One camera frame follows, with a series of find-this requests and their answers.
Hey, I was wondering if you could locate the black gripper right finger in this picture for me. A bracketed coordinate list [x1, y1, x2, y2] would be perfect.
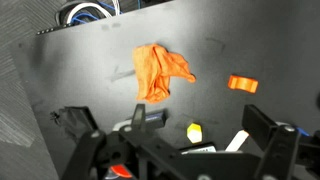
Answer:
[242, 105, 278, 150]

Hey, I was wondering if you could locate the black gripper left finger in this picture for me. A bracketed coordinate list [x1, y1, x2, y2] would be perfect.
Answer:
[131, 104, 146, 131]

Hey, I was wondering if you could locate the white marker pen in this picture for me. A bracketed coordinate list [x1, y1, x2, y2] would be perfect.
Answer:
[226, 130, 249, 152]

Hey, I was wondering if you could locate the orange block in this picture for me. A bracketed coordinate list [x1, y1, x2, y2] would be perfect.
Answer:
[228, 75, 258, 93]

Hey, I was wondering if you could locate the yellow block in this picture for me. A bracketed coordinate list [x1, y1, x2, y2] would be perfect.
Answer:
[187, 123, 203, 143]

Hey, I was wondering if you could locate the orange cloth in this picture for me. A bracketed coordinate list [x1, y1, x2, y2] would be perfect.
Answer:
[132, 44, 196, 103]

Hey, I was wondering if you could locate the bundle of cables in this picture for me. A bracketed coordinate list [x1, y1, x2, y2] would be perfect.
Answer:
[54, 0, 141, 27]

